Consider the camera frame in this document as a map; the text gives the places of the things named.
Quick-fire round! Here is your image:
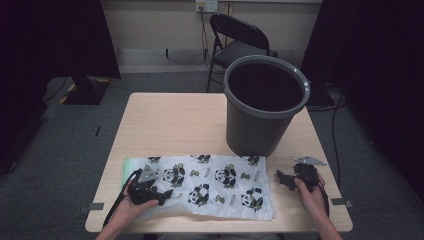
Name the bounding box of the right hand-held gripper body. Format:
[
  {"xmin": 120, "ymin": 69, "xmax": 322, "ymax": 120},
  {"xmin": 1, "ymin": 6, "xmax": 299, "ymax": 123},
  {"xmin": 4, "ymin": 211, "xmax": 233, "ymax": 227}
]
[{"xmin": 293, "ymin": 155, "xmax": 327, "ymax": 193}]

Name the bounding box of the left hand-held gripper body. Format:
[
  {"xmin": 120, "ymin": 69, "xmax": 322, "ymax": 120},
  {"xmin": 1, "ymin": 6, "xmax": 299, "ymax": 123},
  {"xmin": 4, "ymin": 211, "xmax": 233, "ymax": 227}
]
[{"xmin": 128, "ymin": 164, "xmax": 164, "ymax": 205}]

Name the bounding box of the panda print plastic bag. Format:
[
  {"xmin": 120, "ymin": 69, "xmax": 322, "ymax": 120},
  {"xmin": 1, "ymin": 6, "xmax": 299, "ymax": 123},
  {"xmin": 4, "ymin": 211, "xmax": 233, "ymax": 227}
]
[{"xmin": 121, "ymin": 154, "xmax": 276, "ymax": 222}]

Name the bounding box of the dark grey plastic bin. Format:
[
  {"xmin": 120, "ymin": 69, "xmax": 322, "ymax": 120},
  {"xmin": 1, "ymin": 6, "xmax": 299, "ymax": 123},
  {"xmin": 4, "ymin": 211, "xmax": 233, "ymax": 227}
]
[{"xmin": 223, "ymin": 54, "xmax": 311, "ymax": 158}]

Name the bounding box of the light grey bin rim ring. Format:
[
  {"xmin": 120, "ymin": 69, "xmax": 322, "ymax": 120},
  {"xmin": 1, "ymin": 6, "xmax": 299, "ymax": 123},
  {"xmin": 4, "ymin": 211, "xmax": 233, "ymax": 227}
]
[{"xmin": 223, "ymin": 54, "xmax": 311, "ymax": 120}]

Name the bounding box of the person's left hand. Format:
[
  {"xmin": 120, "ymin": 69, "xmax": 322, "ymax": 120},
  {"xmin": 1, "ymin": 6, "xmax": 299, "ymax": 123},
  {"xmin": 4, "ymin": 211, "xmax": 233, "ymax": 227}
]
[{"xmin": 113, "ymin": 186, "xmax": 160, "ymax": 228}]

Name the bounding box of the person's right hand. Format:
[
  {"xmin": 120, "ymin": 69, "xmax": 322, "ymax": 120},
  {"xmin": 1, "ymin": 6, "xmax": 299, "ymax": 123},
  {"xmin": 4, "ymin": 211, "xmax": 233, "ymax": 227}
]
[{"xmin": 294, "ymin": 174, "xmax": 329, "ymax": 219}]

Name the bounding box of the person's light clothing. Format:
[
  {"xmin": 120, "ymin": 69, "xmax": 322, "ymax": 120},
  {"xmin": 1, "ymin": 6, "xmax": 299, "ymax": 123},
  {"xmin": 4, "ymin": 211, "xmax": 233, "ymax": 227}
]
[{"xmin": 156, "ymin": 232, "xmax": 283, "ymax": 240}]

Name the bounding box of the black curtain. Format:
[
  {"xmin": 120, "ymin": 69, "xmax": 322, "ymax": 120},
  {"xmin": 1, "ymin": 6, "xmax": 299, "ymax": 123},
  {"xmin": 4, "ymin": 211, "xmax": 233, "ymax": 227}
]
[
  {"xmin": 0, "ymin": 0, "xmax": 122, "ymax": 174},
  {"xmin": 298, "ymin": 0, "xmax": 424, "ymax": 201}
]

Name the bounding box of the grey round floor pad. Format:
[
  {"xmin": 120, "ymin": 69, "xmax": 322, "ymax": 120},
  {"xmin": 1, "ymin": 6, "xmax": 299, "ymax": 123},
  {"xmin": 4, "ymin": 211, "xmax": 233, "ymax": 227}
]
[{"xmin": 42, "ymin": 76, "xmax": 73, "ymax": 103}]

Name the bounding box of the black folding chair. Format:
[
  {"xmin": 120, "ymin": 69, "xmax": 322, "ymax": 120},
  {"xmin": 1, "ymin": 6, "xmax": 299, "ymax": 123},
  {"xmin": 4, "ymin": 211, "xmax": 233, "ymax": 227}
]
[{"xmin": 206, "ymin": 13, "xmax": 279, "ymax": 94}]

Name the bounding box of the left hand-held gripper cable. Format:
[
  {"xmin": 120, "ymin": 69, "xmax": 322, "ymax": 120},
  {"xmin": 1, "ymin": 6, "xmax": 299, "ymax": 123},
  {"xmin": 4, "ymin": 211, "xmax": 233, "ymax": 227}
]
[{"xmin": 102, "ymin": 168, "xmax": 143, "ymax": 228}]

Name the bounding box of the hand-held gripper cable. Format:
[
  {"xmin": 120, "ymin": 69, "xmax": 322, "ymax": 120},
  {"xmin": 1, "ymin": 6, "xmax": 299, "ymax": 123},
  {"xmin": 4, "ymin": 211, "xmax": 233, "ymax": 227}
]
[
  {"xmin": 102, "ymin": 168, "xmax": 143, "ymax": 228},
  {"xmin": 319, "ymin": 184, "xmax": 331, "ymax": 218}
]

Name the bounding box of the right hand-held gripper cable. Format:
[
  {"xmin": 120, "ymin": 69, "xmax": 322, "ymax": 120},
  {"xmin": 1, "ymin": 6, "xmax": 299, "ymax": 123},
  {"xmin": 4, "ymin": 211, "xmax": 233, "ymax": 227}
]
[{"xmin": 319, "ymin": 184, "xmax": 331, "ymax": 218}]

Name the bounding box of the thin black floor cable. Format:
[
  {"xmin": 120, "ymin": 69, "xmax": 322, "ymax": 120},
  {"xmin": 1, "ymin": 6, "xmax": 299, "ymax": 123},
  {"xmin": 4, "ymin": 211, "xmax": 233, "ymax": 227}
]
[{"xmin": 330, "ymin": 89, "xmax": 345, "ymax": 188}]

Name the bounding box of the grey metal table bracket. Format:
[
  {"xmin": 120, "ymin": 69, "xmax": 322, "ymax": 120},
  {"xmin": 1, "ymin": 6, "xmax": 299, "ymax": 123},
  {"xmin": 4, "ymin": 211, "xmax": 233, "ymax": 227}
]
[
  {"xmin": 330, "ymin": 197, "xmax": 354, "ymax": 208},
  {"xmin": 79, "ymin": 202, "xmax": 105, "ymax": 215}
]

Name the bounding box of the black wall socket cable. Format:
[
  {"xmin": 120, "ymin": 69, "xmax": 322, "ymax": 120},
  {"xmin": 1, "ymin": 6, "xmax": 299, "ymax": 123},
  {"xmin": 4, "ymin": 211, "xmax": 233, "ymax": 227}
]
[{"xmin": 199, "ymin": 6, "xmax": 219, "ymax": 74}]

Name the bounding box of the white wall socket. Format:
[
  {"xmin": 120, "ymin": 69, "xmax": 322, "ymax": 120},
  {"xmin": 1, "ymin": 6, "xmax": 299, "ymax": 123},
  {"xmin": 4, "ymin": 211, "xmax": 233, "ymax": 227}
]
[{"xmin": 195, "ymin": 0, "xmax": 219, "ymax": 14}]

